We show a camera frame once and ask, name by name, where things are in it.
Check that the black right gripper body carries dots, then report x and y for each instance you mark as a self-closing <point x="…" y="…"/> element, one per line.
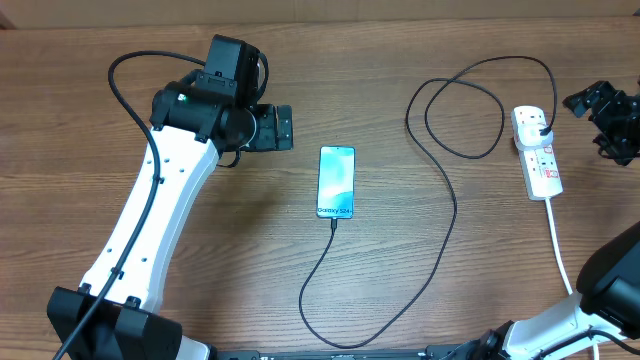
<point x="620" y="136"/>

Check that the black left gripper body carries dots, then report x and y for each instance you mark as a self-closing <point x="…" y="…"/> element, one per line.
<point x="266" y="136"/>

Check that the blue Samsung Galaxy smartphone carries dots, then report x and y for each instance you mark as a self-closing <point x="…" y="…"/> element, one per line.
<point x="336" y="180"/>

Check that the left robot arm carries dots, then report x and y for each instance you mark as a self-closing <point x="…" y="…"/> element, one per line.
<point x="215" y="109"/>

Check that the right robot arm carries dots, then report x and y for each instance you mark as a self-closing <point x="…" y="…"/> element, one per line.
<point x="603" y="305"/>

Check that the white charger plug adapter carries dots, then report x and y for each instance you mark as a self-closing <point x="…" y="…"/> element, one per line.
<point x="528" y="136"/>

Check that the white power strip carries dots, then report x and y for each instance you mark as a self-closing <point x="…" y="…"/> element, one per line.
<point x="540" y="168"/>

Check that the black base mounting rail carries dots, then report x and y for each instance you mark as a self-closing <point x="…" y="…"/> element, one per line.
<point x="345" y="355"/>

